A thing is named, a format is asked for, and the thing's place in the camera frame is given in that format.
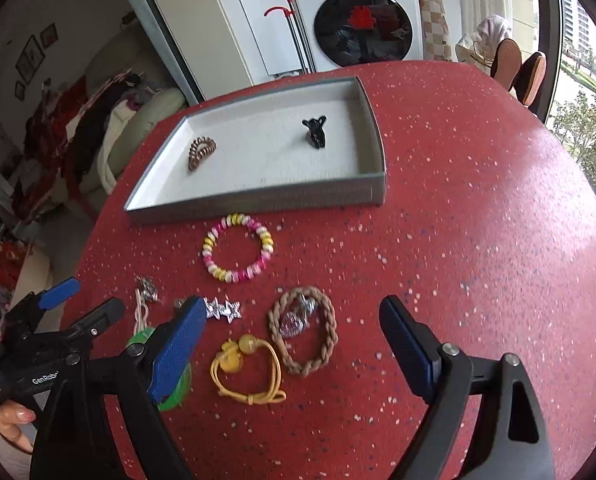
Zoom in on green translucent bangle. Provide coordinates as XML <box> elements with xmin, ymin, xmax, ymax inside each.
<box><xmin>124</xmin><ymin>325</ymin><xmax>194</xmax><ymax>413</ymax></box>

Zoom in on silver star hair clip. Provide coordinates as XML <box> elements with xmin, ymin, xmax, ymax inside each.
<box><xmin>202</xmin><ymin>297</ymin><xmax>242</xmax><ymax>324</ymax></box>

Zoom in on pink yellow spiral bracelet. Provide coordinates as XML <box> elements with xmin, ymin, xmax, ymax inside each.
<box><xmin>200</xmin><ymin>212</ymin><xmax>276</xmax><ymax>284</ymax></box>

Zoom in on yellow bead hair tie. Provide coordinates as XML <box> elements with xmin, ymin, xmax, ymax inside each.
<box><xmin>209</xmin><ymin>332</ymin><xmax>288</xmax><ymax>406</ymax></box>

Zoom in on brown spiral hair tie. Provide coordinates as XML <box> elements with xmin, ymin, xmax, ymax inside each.
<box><xmin>186</xmin><ymin>135</ymin><xmax>218</xmax><ymax>174</ymax></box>

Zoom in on black hair claw clip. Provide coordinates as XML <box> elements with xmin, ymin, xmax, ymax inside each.
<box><xmin>302</xmin><ymin>116</ymin><xmax>326</xmax><ymax>150</ymax></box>

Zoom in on person's left hand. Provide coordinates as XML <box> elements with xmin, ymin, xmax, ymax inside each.
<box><xmin>0</xmin><ymin>400</ymin><xmax>36</xmax><ymax>454</ymax></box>

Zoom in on pile of clothes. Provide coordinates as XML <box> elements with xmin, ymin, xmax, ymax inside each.
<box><xmin>12</xmin><ymin>70</ymin><xmax>142</xmax><ymax>221</ymax></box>

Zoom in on grey shallow tray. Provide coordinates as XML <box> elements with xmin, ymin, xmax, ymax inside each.
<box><xmin>124</xmin><ymin>77</ymin><xmax>387</xmax><ymax>224</ymax></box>

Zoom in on green leather sofa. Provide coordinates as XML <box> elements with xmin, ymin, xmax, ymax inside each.
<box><xmin>84</xmin><ymin>24</ymin><xmax>187</xmax><ymax>177</ymax></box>

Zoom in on white cabinet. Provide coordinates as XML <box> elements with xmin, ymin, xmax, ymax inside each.
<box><xmin>155</xmin><ymin>0</ymin><xmax>302</xmax><ymax>100</ymax></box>

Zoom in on brown slipper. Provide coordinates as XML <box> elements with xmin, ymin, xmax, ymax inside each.
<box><xmin>490</xmin><ymin>38</ymin><xmax>522</xmax><ymax>91</ymax></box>
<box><xmin>513</xmin><ymin>51</ymin><xmax>546</xmax><ymax>106</ymax></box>

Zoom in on white washing machine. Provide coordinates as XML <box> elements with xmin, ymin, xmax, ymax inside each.
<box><xmin>290</xmin><ymin>0</ymin><xmax>423</xmax><ymax>73</ymax></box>

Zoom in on beige bag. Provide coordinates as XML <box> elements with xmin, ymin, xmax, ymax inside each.
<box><xmin>454</xmin><ymin>14</ymin><xmax>512</xmax><ymax>75</ymax></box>

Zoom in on checkered hanging cloth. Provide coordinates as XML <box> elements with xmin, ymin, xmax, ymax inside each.
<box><xmin>418</xmin><ymin>0</ymin><xmax>452</xmax><ymax>62</ymax></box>

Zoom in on wall picture frames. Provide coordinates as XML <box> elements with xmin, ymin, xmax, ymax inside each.
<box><xmin>15</xmin><ymin>23</ymin><xmax>58</xmax><ymax>102</ymax></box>

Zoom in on red handled mop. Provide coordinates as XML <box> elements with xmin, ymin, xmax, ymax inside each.
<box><xmin>263</xmin><ymin>0</ymin><xmax>313</xmax><ymax>74</ymax></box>

